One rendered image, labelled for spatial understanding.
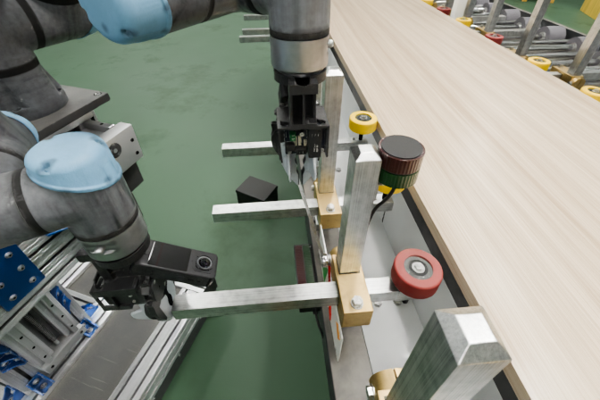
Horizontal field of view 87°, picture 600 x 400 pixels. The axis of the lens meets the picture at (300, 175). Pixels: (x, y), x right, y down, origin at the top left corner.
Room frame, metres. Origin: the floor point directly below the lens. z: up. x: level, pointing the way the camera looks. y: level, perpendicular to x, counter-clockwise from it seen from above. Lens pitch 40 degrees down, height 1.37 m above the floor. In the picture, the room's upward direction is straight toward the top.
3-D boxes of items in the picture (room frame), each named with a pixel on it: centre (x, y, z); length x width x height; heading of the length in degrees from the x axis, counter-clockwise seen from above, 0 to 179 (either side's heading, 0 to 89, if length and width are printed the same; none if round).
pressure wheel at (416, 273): (0.31, -0.20, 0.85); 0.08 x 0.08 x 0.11
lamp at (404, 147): (0.34, -0.13, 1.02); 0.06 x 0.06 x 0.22; 5
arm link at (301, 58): (0.42, 0.00, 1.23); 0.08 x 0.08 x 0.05
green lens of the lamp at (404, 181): (0.34, -0.13, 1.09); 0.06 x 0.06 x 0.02
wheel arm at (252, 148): (0.79, 0.01, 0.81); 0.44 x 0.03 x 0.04; 95
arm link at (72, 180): (0.27, 0.25, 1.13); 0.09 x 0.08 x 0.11; 118
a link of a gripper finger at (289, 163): (0.41, 0.02, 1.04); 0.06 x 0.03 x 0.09; 5
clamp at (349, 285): (0.32, -0.09, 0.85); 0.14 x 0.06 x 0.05; 5
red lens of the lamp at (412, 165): (0.34, -0.13, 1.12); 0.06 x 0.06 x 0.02
